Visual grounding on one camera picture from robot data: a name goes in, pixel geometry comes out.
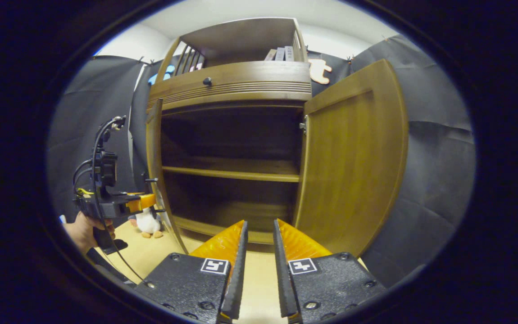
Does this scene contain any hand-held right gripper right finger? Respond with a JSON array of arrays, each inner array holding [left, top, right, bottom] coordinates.
[[273, 219, 386, 324]]

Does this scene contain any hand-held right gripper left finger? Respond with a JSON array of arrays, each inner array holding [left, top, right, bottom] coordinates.
[[134, 220, 249, 324]]

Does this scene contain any wooden cabinet door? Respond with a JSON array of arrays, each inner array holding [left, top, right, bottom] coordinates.
[[293, 58, 409, 258], [145, 98, 190, 255]]

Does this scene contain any wooden double-door shoe cabinet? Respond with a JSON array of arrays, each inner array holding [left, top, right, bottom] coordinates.
[[145, 17, 313, 247]]

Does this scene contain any wooden inner cabinet shelf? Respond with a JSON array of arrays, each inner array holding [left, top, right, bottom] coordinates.
[[162, 157, 301, 183]]

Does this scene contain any white plush penguin toy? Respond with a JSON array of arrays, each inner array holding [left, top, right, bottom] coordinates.
[[128, 207, 166, 239]]

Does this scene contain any black cable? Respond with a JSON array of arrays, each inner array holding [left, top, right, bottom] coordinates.
[[73, 118, 145, 282]]

